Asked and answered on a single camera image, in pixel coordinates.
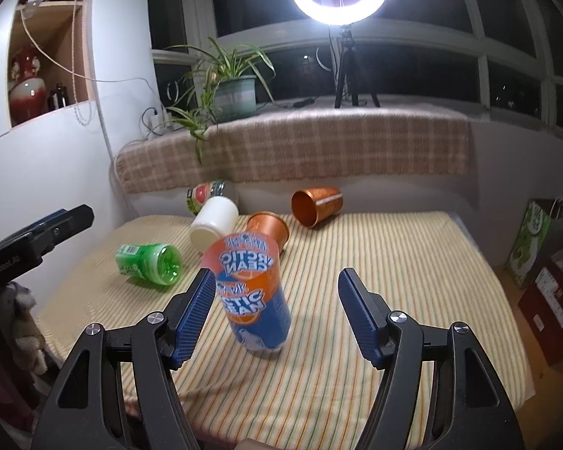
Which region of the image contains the dark bottle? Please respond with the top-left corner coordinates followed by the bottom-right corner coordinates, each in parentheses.
top-left (50, 83), bottom-right (69, 111)

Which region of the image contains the white cord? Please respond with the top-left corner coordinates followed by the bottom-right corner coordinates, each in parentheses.
top-left (21, 0), bottom-right (157, 125)

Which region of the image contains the orange and blue printed cup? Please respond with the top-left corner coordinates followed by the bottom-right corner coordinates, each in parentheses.
top-left (201, 231), bottom-right (292, 360)

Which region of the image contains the white window frame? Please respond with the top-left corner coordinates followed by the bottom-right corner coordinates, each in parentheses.
top-left (150, 0), bottom-right (563, 138)

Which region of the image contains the red label green can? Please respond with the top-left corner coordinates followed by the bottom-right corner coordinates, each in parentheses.
top-left (186, 179), bottom-right (229, 217)

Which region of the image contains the black tripod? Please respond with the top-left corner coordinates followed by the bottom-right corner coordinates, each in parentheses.
top-left (328, 23), bottom-right (381, 109)

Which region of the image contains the red ceramic vase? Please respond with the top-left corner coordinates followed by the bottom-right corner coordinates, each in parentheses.
top-left (8, 47), bottom-right (48, 125)

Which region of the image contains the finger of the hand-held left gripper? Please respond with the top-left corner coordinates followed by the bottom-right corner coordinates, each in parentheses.
top-left (9, 204), bottom-right (95, 258)

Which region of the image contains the plaid blanket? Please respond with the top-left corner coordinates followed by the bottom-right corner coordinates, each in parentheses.
top-left (114, 103), bottom-right (473, 196)

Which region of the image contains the green paper bag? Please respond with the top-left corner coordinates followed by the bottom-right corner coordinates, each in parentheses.
top-left (507, 199), bottom-right (563, 290)

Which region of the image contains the grey fuzzy cloth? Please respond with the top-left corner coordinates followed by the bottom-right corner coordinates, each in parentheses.
top-left (0, 281), bottom-right (48, 377)

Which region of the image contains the copper metal cup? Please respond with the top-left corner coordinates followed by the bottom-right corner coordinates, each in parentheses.
top-left (291, 186), bottom-right (343, 229)
top-left (246, 211), bottom-right (290, 257)

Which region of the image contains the white cup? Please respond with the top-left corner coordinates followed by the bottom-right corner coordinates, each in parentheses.
top-left (190, 196), bottom-right (239, 250)

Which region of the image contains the green plastic bottle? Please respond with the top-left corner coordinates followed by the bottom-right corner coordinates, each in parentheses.
top-left (114, 243), bottom-right (183, 287)

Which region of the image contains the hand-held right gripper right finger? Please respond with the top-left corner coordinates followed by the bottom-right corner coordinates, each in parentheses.
top-left (338, 268), bottom-right (526, 450)

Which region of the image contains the red cardboard box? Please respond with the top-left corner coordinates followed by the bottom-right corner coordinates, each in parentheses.
top-left (517, 244), bottom-right (563, 367)

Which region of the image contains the potted spider plant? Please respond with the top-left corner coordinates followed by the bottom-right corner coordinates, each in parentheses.
top-left (161, 36), bottom-right (278, 166)

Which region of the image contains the striped yellow mat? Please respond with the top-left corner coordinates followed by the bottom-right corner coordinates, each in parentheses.
top-left (35, 211), bottom-right (538, 450)

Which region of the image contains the white wall plug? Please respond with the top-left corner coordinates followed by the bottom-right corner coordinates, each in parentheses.
top-left (143, 107), bottom-right (175, 138)

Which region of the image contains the wooden wall shelf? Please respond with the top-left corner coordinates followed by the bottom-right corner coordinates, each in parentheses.
top-left (6, 0), bottom-right (97, 128)

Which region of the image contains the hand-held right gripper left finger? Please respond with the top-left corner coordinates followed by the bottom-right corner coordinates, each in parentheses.
top-left (30, 267), bottom-right (215, 450)

